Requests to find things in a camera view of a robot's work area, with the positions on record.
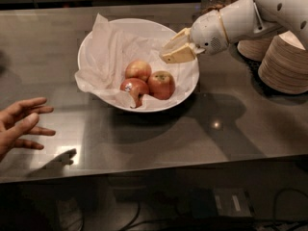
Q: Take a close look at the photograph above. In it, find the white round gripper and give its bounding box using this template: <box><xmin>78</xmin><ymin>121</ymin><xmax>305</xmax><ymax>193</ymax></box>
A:
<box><xmin>160</xmin><ymin>10</ymin><xmax>229</xmax><ymax>64</ymax></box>

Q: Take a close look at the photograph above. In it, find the red yellow front apple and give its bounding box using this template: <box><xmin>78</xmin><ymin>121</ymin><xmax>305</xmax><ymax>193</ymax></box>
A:
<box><xmin>147</xmin><ymin>70</ymin><xmax>175</xmax><ymax>100</ymax></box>

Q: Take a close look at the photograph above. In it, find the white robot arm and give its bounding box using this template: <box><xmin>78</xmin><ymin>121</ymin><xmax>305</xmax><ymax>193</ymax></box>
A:
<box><xmin>160</xmin><ymin>0</ymin><xmax>308</xmax><ymax>64</ymax></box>

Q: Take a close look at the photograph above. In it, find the yellowish red back apple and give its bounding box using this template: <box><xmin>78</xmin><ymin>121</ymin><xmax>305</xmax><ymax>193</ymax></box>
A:
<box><xmin>125</xmin><ymin>60</ymin><xmax>152</xmax><ymax>82</ymax></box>

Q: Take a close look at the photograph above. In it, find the dark red apple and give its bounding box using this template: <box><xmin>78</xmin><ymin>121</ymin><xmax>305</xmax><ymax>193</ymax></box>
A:
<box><xmin>120</xmin><ymin>78</ymin><xmax>149</xmax><ymax>108</ymax></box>

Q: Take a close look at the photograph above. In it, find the white bowl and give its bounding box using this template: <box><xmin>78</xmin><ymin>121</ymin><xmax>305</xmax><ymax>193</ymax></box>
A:
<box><xmin>77</xmin><ymin>17</ymin><xmax>200</xmax><ymax>114</ymax></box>

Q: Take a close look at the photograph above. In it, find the bare human hand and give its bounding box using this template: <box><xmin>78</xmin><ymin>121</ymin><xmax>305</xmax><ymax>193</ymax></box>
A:
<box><xmin>0</xmin><ymin>97</ymin><xmax>56</xmax><ymax>162</ymax></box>

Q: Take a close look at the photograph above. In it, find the black mat under stacks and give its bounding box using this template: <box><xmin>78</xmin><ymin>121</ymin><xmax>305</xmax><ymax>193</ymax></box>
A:
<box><xmin>240</xmin><ymin>54</ymin><xmax>298</xmax><ymax>96</ymax></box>

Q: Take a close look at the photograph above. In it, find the rear stack of paper bowls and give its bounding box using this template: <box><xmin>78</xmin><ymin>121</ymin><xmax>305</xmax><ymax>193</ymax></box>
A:
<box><xmin>237</xmin><ymin>37</ymin><xmax>273</xmax><ymax>62</ymax></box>

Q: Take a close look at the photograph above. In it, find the white crumpled paper liner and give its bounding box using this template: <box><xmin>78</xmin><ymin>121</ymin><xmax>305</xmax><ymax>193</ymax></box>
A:
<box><xmin>74</xmin><ymin>13</ymin><xmax>198</xmax><ymax>111</ymax></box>

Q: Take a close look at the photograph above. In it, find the dark box under table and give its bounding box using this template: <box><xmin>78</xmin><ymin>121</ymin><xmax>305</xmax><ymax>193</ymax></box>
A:
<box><xmin>190</xmin><ymin>188</ymin><xmax>254</xmax><ymax>218</ymax></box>

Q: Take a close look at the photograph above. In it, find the black cable on floor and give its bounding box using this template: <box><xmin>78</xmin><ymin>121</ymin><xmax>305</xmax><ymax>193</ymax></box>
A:
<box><xmin>118</xmin><ymin>188</ymin><xmax>308</xmax><ymax>231</ymax></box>

